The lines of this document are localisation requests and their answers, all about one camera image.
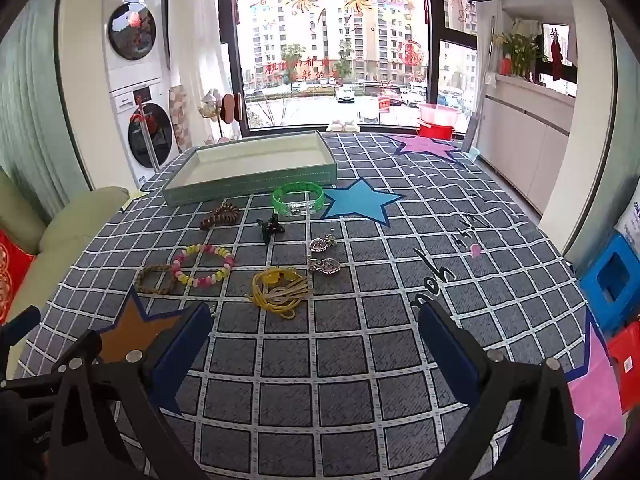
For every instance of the grey checked star blanket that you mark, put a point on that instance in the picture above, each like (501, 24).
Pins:
(350, 350)

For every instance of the white curtain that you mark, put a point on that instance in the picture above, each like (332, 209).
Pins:
(197, 35)

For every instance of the silver heart earring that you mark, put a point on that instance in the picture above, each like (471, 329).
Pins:
(326, 266)
(320, 245)

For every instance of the gold slipper rack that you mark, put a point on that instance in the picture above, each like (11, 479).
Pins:
(220, 110)

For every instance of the white front-load washing machine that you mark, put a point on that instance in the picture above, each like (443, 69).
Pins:
(150, 135)

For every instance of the light blue basin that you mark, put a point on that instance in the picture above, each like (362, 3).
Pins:
(472, 152)

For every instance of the black hair clip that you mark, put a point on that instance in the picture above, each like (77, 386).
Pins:
(270, 225)

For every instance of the blue plastic stool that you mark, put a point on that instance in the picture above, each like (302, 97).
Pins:
(607, 280)

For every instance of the red plastic stool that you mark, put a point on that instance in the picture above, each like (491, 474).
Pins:
(627, 360)

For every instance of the white low cabinet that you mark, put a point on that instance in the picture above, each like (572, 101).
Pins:
(525, 130)

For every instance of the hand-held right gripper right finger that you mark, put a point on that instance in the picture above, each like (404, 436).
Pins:
(447, 347)

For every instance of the green box tray white inside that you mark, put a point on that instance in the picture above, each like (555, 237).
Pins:
(250, 157)

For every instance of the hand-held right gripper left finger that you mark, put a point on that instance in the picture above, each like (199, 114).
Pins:
(182, 347)

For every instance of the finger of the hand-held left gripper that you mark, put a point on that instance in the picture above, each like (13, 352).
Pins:
(50, 372)
(20, 325)

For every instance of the white stacked dryer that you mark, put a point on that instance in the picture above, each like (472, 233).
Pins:
(132, 30)

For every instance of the pale green sofa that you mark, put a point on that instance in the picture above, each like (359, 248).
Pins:
(55, 225)

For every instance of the pink checked board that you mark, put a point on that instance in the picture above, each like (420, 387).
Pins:
(181, 117)

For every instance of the red cushion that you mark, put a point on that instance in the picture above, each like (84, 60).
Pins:
(12, 270)

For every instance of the white printed sack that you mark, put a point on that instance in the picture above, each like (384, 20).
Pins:
(629, 225)

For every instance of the potted plant red pot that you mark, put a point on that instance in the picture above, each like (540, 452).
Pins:
(517, 55)

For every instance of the mop with red clips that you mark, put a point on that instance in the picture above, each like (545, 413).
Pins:
(147, 135)

